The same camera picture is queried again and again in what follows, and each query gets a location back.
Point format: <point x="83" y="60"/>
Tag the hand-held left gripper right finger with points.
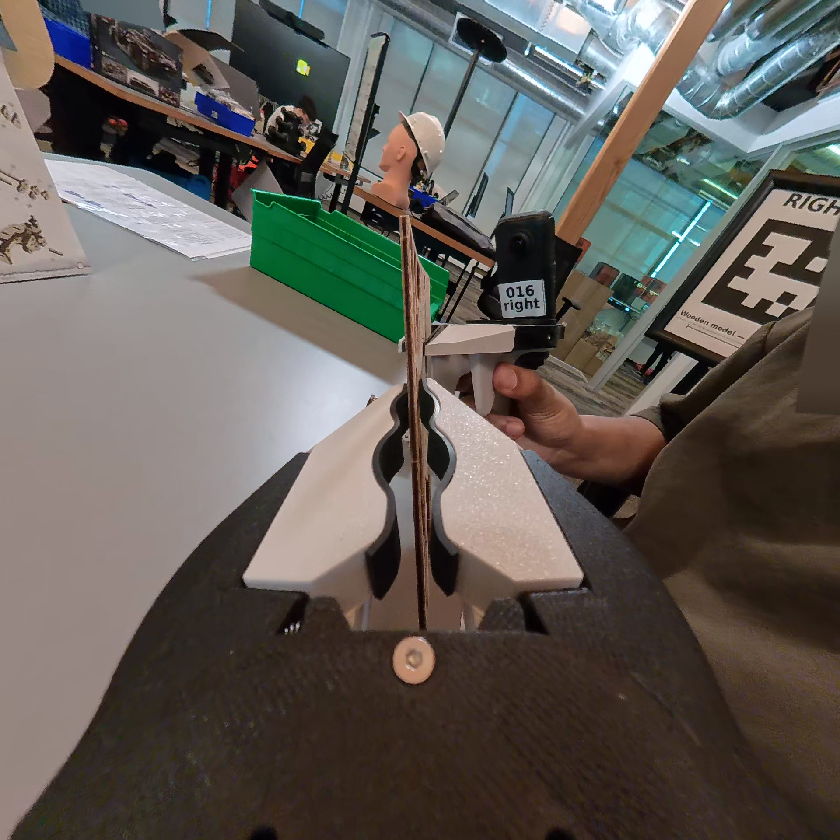
<point x="505" y="518"/>

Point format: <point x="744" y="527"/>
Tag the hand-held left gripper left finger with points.
<point x="321" y="518"/>

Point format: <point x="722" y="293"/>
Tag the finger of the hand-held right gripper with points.
<point x="479" y="341"/>

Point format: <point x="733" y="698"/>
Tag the laser-cut wooden puzzle sheet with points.
<point x="415" y="328"/>

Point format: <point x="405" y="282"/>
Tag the person's right forearm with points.
<point x="617" y="453"/>

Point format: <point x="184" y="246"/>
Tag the grey desk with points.
<point x="164" y="394"/>

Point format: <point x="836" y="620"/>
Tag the person's right hand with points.
<point x="544" y="420"/>

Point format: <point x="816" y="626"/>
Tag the black bag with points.
<point x="459" y="223"/>

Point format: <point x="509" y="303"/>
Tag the white hard hat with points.
<point x="426" y="134"/>

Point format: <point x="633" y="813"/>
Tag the mannequin head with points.
<point x="394" y="161"/>

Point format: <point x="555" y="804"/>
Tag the green plastic bin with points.
<point x="328" y="262"/>

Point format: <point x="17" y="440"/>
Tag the framed marker sign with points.
<point x="741" y="289"/>

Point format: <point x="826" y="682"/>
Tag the black floor lamp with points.
<point x="482" y="43"/>

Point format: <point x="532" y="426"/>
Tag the tall standing panel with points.
<point x="367" y="98"/>

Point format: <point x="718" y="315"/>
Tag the person's olive brown clothing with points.
<point x="754" y="558"/>

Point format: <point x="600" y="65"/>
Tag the large black monitor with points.
<point x="289" y="65"/>

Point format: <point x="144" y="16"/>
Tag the black video bar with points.
<point x="295" y="19"/>

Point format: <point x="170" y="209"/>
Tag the small blue parts bin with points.
<point x="69" y="43"/>
<point x="223" y="118"/>

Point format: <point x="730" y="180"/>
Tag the printed paper sheet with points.
<point x="151" y="210"/>

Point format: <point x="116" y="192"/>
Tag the open cardboard box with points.
<point x="210" y="65"/>

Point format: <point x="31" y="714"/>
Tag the model instruction booklet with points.
<point x="33" y="216"/>

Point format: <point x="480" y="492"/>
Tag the dark model kit box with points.
<point x="131" y="59"/>

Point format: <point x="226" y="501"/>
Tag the plywood back chair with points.
<point x="29" y="39"/>

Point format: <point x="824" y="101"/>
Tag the wooden post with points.
<point x="640" y="111"/>

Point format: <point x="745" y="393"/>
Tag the silver ventilation duct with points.
<point x="754" y="65"/>

